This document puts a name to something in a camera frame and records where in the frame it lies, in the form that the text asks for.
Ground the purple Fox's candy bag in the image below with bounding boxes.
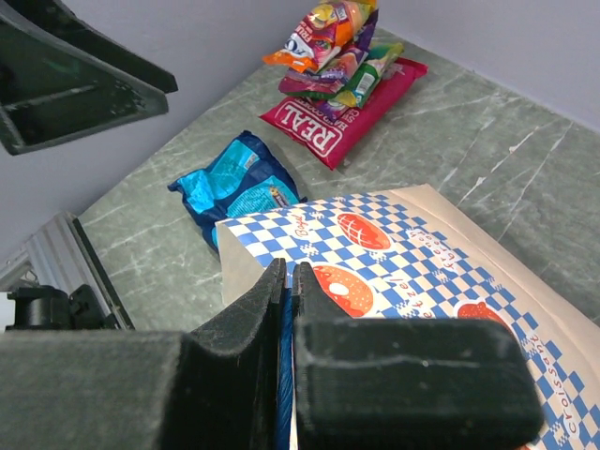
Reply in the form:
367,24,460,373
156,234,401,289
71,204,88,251
319,9,379,122

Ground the red pink candy bag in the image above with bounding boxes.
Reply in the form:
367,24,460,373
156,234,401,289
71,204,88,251
278,44,369,99

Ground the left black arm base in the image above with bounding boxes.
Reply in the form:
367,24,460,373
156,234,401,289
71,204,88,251
1,284,120,333

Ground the red REAL crisps bag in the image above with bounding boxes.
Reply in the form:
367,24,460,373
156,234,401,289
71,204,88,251
260,58,428,170

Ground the aluminium frame rail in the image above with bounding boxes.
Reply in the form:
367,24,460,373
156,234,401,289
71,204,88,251
1,213,134,330

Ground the blue snack bag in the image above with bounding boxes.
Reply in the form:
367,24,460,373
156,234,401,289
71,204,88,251
168,130,306,251

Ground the blue checkered paper bag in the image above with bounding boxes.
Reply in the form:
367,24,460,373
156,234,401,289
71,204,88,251
217,185,599,449

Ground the green candy bag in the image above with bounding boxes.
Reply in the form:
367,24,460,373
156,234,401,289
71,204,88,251
327,42,404,108

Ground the orange Fox's candy bag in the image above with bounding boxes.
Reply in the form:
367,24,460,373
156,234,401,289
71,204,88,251
262,1,378,73

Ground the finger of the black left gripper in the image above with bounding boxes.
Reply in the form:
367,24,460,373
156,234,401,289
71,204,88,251
7,0,178,94
1,13,169,156

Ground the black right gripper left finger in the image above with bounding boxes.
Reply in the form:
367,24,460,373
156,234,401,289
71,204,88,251
1,259,286,449

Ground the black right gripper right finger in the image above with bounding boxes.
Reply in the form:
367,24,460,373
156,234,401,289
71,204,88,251
292,262,545,449

